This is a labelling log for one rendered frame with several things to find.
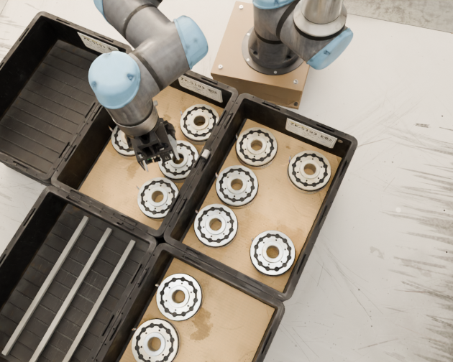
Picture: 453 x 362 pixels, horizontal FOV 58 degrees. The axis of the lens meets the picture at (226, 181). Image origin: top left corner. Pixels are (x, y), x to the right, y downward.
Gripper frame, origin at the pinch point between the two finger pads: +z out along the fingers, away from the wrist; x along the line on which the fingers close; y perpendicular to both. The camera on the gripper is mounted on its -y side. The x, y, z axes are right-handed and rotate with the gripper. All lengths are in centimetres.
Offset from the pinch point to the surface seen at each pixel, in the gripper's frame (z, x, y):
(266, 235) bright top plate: 8.2, 16.0, 25.6
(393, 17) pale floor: 94, 128, -69
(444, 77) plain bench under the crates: 24, 84, -2
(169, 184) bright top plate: 8.2, -1.2, 5.6
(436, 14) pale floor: 94, 149, -62
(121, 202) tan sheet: 11.0, -14.0, 4.6
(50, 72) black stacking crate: 11.1, -22.4, -39.8
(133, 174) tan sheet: 11.0, -9.1, -1.4
